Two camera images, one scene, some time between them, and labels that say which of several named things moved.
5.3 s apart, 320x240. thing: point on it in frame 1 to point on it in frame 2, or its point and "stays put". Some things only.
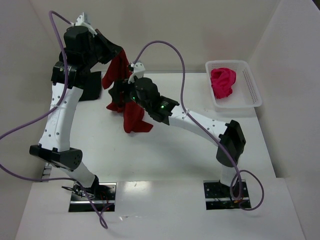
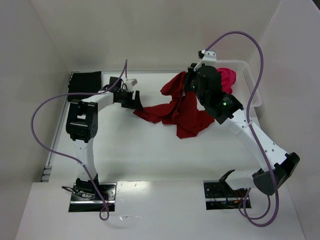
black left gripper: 110,50 to 135,99
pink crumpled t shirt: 222,80 stays put
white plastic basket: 245,95 stays put
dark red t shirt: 117,71 to 183,111
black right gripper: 119,89 to 189,78
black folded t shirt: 92,86 stays put
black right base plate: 219,196 stays put
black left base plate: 103,195 stays put
